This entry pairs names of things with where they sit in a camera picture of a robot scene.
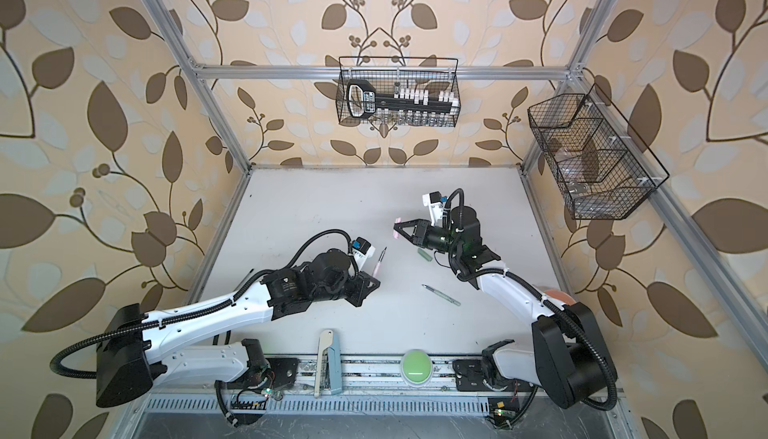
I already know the green round button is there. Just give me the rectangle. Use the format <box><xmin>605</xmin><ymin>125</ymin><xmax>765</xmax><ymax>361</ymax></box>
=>
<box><xmin>400</xmin><ymin>349</ymin><xmax>434</xmax><ymax>387</ymax></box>

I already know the pink pen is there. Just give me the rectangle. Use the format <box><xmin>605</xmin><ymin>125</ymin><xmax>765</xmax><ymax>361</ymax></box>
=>
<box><xmin>372</xmin><ymin>247</ymin><xmax>387</xmax><ymax>278</ymax></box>

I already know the side black wire basket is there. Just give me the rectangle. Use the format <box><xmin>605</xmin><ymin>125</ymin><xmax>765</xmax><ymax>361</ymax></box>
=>
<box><xmin>527</xmin><ymin>84</ymin><xmax>669</xmax><ymax>220</ymax></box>

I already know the black socket set rail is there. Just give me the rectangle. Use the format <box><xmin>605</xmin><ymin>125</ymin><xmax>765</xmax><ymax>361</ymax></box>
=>
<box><xmin>339</xmin><ymin>79</ymin><xmax>461</xmax><ymax>119</ymax></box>

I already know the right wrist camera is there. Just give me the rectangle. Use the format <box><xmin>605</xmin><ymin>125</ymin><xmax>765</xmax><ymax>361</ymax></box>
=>
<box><xmin>422</xmin><ymin>191</ymin><xmax>447</xmax><ymax>227</ymax></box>

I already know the rear black wire basket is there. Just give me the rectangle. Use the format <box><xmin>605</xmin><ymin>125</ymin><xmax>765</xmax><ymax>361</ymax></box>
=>
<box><xmin>335</xmin><ymin>54</ymin><xmax>462</xmax><ymax>128</ymax></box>

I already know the green pen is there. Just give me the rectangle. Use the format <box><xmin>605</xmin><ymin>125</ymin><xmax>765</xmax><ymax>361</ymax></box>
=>
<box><xmin>421</xmin><ymin>284</ymin><xmax>461</xmax><ymax>307</ymax></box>

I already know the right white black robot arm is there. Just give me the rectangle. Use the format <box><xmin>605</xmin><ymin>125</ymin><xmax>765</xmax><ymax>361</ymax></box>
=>
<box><xmin>393</xmin><ymin>189</ymin><xmax>618</xmax><ymax>411</ymax></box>

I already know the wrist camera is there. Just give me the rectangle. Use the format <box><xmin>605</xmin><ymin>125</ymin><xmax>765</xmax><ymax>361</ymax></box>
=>
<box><xmin>352</xmin><ymin>237</ymin><xmax>376</xmax><ymax>269</ymax></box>
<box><xmin>422</xmin><ymin>191</ymin><xmax>447</xmax><ymax>227</ymax></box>

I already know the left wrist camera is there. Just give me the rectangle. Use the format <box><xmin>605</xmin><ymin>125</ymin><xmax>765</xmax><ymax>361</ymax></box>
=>
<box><xmin>352</xmin><ymin>237</ymin><xmax>376</xmax><ymax>269</ymax></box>

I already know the green pen cap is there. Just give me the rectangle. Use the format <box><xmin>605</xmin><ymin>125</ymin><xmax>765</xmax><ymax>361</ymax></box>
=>
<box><xmin>418</xmin><ymin>248</ymin><xmax>434</xmax><ymax>262</ymax></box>

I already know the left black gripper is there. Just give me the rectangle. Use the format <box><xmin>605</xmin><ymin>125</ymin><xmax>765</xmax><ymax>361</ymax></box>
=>
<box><xmin>311</xmin><ymin>267</ymin><xmax>385</xmax><ymax>307</ymax></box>

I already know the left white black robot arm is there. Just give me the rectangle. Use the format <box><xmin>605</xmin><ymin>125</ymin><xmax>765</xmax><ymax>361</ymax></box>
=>
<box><xmin>50</xmin><ymin>230</ymin><xmax>380</xmax><ymax>408</ymax></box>

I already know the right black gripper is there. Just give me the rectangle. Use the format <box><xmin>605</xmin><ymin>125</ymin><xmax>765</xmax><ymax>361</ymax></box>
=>
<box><xmin>396</xmin><ymin>219</ymin><xmax>463</xmax><ymax>258</ymax></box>

